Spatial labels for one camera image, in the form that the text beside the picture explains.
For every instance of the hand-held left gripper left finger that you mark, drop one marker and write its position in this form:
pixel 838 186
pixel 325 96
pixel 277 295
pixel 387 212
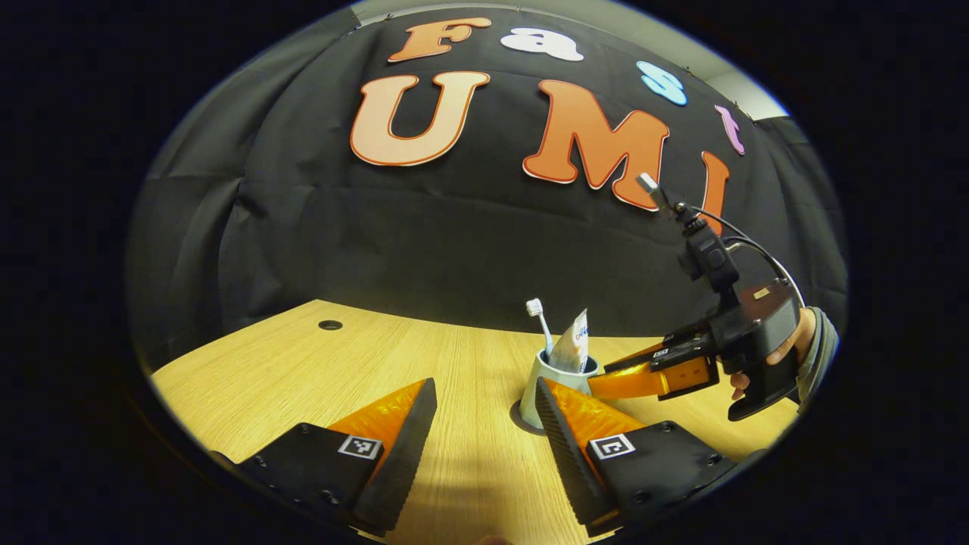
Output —
pixel 409 454

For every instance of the white toothbrush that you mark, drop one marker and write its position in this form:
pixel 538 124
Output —
pixel 534 306

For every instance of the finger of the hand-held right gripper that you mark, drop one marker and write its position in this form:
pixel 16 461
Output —
pixel 632 358
pixel 636 382

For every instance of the light blue cup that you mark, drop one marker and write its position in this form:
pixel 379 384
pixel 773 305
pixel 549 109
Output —
pixel 541 386

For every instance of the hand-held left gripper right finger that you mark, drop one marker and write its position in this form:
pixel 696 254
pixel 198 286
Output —
pixel 564 454

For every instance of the white toothpaste tube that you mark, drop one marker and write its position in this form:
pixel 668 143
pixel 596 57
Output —
pixel 571 348

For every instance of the dark round coaster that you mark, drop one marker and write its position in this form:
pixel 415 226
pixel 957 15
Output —
pixel 517 416

